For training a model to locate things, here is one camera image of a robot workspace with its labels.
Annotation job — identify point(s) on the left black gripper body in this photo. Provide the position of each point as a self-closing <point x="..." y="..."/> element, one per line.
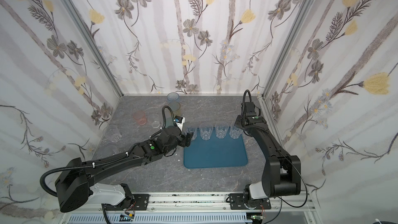
<point x="185" y="138"/>

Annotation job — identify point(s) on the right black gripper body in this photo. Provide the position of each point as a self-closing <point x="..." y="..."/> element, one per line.
<point x="239" y="122"/>

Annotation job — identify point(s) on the clear faceted glass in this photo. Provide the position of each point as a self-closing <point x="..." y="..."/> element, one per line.
<point x="235" y="132"/>
<point x="206" y="131"/>
<point x="112" y="133"/>
<point x="221" y="129"/>
<point x="193" y="132"/>

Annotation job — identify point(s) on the teal plastic tray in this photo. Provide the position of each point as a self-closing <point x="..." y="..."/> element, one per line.
<point x="215" y="153"/>

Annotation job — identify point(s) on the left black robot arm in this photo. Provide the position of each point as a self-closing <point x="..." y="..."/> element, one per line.
<point x="80" y="184"/>

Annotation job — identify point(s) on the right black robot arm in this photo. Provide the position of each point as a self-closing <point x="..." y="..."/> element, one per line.
<point x="282" y="172"/>

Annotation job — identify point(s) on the green tall plastic cup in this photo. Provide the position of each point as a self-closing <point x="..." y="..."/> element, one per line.
<point x="169" y="122"/>

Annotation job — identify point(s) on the yellow tall plastic cup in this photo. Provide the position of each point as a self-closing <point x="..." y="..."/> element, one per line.
<point x="175" y="107"/>

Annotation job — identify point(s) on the pink small plastic cup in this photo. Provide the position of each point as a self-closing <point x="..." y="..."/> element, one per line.
<point x="140" y="117"/>

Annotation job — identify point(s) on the blue tall plastic cup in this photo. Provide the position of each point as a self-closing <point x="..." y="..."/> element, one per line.
<point x="173" y="97"/>

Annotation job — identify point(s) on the white perforated cable duct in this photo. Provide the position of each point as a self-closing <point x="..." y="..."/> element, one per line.
<point x="180" y="218"/>

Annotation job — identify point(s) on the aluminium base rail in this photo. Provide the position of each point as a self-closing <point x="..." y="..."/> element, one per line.
<point x="289" y="210"/>

